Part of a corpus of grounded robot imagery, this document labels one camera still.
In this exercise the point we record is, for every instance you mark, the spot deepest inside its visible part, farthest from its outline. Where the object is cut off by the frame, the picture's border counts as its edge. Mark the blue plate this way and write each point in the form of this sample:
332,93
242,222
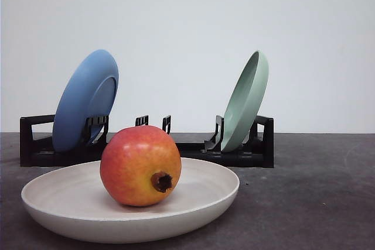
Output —
88,91

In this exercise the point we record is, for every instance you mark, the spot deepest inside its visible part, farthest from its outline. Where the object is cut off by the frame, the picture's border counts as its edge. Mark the light green plate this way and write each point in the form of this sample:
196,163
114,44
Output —
245,103

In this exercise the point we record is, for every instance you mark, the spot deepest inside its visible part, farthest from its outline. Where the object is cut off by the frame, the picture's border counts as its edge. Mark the black plastic dish rack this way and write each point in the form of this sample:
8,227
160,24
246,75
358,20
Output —
210,152

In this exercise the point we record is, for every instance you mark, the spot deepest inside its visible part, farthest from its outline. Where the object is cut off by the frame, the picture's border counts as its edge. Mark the red yellow pomegranate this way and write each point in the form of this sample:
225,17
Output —
140,165

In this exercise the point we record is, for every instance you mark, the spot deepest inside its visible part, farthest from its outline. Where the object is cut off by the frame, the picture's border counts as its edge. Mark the white plate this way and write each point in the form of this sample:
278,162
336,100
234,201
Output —
74,202

